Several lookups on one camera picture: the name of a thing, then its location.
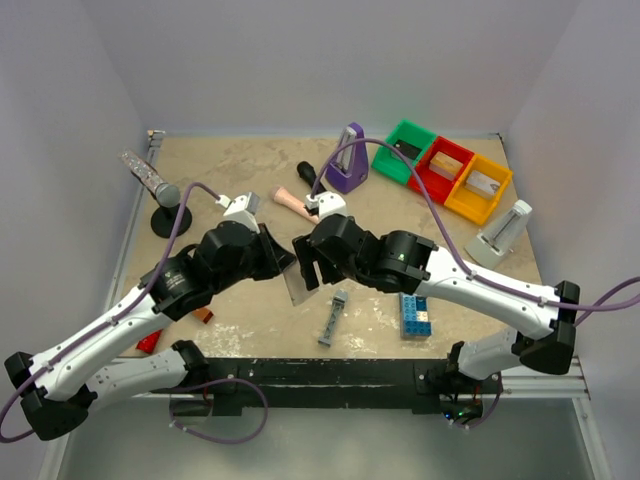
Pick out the beige card holder wallet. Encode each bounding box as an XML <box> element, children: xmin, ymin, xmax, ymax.
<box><xmin>283</xmin><ymin>263</ymin><xmax>317</xmax><ymax>307</ymax></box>

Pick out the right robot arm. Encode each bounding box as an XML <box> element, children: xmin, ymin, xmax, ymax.
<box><xmin>292</xmin><ymin>214</ymin><xmax>580</xmax><ymax>380</ymax></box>

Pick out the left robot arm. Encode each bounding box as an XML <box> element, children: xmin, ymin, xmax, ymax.
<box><xmin>4</xmin><ymin>221</ymin><xmax>296</xmax><ymax>441</ymax></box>

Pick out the black card in green bin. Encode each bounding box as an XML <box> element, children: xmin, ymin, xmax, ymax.
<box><xmin>394</xmin><ymin>139</ymin><xmax>421</xmax><ymax>161</ymax></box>

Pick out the tan card in red bin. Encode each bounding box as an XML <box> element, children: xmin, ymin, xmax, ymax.
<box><xmin>429</xmin><ymin>152</ymin><xmax>464</xmax><ymax>181</ymax></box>

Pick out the white card in yellow bin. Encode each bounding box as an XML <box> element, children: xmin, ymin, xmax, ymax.
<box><xmin>465</xmin><ymin>170</ymin><xmax>501</xmax><ymax>199</ymax></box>

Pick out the grey truss beam piece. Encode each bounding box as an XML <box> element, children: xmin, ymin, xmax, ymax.
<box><xmin>318</xmin><ymin>290</ymin><xmax>348</xmax><ymax>347</ymax></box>

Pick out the pink microphone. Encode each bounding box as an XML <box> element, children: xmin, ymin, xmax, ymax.
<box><xmin>270</xmin><ymin>186</ymin><xmax>319</xmax><ymax>224</ymax></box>

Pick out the brown blue toy brick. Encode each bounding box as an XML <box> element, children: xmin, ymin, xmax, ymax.
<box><xmin>192</xmin><ymin>308</ymin><xmax>214</xmax><ymax>324</ymax></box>

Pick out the black microphone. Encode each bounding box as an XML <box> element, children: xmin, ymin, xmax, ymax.
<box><xmin>296</xmin><ymin>161</ymin><xmax>317</xmax><ymax>188</ymax></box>

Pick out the black round microphone stand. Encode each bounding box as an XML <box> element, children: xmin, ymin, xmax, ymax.
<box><xmin>150</xmin><ymin>205</ymin><xmax>192</xmax><ymax>239</ymax></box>

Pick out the purple metronome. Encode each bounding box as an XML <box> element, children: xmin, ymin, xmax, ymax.
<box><xmin>326</xmin><ymin>143</ymin><xmax>369</xmax><ymax>194</ymax></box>

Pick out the glitter microphone on stand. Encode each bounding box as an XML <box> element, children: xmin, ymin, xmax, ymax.
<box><xmin>118</xmin><ymin>149</ymin><xmax>181</xmax><ymax>208</ymax></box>

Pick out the green storage bin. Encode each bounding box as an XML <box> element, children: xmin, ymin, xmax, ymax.
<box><xmin>372</xmin><ymin>119</ymin><xmax>437</xmax><ymax>186</ymax></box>

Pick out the blue toy brick block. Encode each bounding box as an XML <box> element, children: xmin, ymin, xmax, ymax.
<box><xmin>399</xmin><ymin>293</ymin><xmax>432</xmax><ymax>339</ymax></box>

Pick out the red glitter microphone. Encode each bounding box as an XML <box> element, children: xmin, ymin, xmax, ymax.
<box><xmin>135</xmin><ymin>330</ymin><xmax>162</xmax><ymax>355</ymax></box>

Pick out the red storage bin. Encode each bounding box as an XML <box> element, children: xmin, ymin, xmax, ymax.
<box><xmin>413</xmin><ymin>136</ymin><xmax>473</xmax><ymax>204</ymax></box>

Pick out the yellow storage bin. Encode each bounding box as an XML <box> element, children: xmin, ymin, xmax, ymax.
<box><xmin>444</xmin><ymin>154</ymin><xmax>513</xmax><ymax>226</ymax></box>

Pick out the white metronome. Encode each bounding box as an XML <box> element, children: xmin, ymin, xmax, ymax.
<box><xmin>465</xmin><ymin>200</ymin><xmax>533</xmax><ymax>270</ymax></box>

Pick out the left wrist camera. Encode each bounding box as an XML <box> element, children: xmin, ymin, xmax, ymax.
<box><xmin>216</xmin><ymin>192</ymin><xmax>260</xmax><ymax>231</ymax></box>

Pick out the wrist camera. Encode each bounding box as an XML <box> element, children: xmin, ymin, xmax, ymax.
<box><xmin>304</xmin><ymin>191</ymin><xmax>348</xmax><ymax>220</ymax></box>
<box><xmin>216</xmin><ymin>192</ymin><xmax>260</xmax><ymax>231</ymax></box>

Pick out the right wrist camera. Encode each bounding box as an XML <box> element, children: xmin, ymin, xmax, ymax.
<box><xmin>304</xmin><ymin>191</ymin><xmax>348</xmax><ymax>220</ymax></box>

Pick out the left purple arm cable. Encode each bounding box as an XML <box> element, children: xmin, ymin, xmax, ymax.
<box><xmin>0</xmin><ymin>182</ymin><xmax>224</xmax><ymax>444</ymax></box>

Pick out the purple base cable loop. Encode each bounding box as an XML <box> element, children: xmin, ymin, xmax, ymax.
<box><xmin>168</xmin><ymin>377</ymin><xmax>271</xmax><ymax>444</ymax></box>

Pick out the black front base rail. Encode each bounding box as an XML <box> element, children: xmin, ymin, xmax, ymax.
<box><xmin>180</xmin><ymin>358</ymin><xmax>500</xmax><ymax>416</ymax></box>

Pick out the aluminium frame rail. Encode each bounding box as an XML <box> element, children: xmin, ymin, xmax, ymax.
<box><xmin>100</xmin><ymin>130</ymin><xmax>166</xmax><ymax>314</ymax></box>

